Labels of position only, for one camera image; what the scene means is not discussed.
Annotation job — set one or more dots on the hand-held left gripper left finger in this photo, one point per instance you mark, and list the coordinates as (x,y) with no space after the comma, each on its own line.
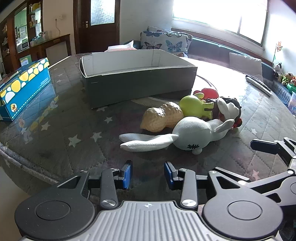
(127,176)

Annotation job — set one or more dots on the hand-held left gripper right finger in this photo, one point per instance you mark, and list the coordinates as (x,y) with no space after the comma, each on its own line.
(168,177)

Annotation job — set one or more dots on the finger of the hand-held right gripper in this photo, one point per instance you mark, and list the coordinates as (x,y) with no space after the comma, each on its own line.
(272,185)
(266,146)

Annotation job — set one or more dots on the white rabbit plush toy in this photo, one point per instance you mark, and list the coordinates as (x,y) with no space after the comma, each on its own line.
(192,132)

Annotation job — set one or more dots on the black-haired doll figure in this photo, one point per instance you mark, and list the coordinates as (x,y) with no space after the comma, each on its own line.
(229,107)

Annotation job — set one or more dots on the tan peanut toy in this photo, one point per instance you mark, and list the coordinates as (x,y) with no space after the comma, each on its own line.
(159,118)

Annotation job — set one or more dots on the yellow-green rubber toy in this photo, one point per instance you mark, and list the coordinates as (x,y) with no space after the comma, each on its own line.
(190,104)

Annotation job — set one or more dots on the red toy figure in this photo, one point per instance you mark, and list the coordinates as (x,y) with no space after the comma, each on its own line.
(210,92)

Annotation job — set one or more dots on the grey cardboard box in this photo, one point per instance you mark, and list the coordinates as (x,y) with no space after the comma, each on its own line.
(138,83)

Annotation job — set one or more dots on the translucent plastic container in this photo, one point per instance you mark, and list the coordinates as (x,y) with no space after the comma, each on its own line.
(292,102)

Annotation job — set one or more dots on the grey remote control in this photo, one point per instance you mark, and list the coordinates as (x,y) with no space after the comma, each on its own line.
(259,84)

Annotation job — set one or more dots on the row of small plush toys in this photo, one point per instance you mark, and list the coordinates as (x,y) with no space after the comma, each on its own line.
(289,78)

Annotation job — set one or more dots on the panda plush toy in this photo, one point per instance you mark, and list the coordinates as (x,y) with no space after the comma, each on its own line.
(277,67)

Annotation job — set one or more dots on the white pillow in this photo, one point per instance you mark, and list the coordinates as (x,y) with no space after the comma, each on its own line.
(246,64)

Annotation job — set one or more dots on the flower decoration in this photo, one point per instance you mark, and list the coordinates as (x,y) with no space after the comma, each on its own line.
(278,47)

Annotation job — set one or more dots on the white plastic tissue pack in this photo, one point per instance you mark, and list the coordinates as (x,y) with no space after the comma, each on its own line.
(120,46)

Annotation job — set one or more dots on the butterfly print pillow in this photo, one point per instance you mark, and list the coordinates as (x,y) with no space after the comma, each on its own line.
(166,42)

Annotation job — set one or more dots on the blue dotted tissue box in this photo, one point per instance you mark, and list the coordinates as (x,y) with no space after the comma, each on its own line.
(27,85)

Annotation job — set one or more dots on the window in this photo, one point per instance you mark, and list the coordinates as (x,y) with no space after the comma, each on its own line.
(219,16)

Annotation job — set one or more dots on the white board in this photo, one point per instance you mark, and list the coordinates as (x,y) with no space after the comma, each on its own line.
(56,52)

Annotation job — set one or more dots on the wooden door with glass pane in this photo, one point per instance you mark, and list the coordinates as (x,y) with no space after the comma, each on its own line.
(99,32)

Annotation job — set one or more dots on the microwave oven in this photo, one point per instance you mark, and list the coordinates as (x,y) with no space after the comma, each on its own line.
(22,45)

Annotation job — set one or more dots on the wooden display cabinet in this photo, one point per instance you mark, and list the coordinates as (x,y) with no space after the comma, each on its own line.
(34,34)

